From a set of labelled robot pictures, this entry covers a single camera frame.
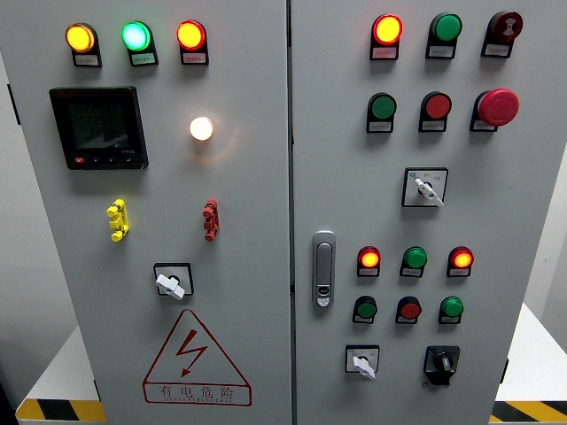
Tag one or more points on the grey cabinet door with display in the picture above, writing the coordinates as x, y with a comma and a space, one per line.
248, 199

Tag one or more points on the silver door lock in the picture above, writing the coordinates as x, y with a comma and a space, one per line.
323, 265

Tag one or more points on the grey cabinet door with lock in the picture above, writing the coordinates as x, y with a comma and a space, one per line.
354, 199

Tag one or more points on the small red lamp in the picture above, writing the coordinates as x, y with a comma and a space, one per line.
369, 258
461, 258

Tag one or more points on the white round lamp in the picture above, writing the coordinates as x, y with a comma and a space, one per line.
201, 128

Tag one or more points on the small green push button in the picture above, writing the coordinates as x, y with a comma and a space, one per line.
367, 309

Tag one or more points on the small green lamp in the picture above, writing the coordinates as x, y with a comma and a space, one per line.
415, 257
452, 306

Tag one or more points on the large green push button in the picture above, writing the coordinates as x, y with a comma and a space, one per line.
383, 106
447, 27

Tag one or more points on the small red push button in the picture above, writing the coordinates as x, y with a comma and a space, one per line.
410, 310

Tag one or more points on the large red push button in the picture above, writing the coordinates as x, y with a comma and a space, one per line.
438, 105

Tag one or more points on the red warning triangle sticker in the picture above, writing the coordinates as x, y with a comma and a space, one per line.
195, 391

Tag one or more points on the red round lamp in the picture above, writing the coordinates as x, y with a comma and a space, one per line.
191, 35
387, 29

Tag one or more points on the black display meter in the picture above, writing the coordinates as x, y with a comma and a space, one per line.
99, 126

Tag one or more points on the bright green round lamp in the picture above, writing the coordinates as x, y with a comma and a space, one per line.
135, 36

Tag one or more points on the large red stop button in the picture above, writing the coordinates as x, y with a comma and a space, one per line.
498, 106

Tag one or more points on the black cabinet hinge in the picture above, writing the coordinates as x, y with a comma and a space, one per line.
97, 390
504, 371
13, 104

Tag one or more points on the yellow round lamp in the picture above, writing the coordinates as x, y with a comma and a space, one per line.
80, 38

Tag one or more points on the dark red buzzer lamp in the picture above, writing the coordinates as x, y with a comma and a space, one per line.
507, 25

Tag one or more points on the black yellow striped tape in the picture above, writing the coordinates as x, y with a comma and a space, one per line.
62, 411
531, 411

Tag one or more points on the black knob turn switch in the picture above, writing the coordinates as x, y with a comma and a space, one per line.
443, 362

